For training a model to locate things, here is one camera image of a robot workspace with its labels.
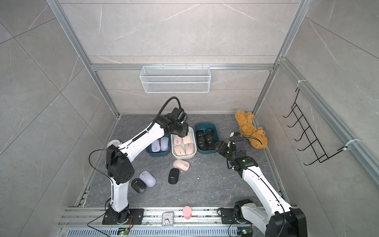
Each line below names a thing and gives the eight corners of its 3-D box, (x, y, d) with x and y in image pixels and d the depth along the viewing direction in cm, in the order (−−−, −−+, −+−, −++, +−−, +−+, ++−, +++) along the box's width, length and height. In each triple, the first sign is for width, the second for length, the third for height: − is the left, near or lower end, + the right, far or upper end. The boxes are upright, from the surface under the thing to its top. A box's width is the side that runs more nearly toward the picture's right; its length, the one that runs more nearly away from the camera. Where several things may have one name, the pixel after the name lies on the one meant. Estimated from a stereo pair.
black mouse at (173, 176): (168, 184, 86) (167, 182, 84) (170, 170, 92) (169, 168, 89) (178, 184, 86) (177, 182, 84) (179, 170, 92) (178, 168, 89)
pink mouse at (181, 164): (172, 166, 92) (171, 164, 90) (175, 159, 96) (175, 157, 93) (187, 171, 90) (187, 170, 88) (190, 164, 93) (190, 162, 91)
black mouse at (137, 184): (130, 184, 86) (128, 183, 84) (137, 177, 88) (136, 175, 86) (141, 196, 82) (139, 194, 80) (148, 187, 84) (147, 186, 82)
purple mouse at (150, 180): (139, 177, 88) (137, 175, 85) (146, 170, 91) (145, 168, 88) (151, 189, 84) (149, 187, 81) (158, 181, 87) (157, 179, 84)
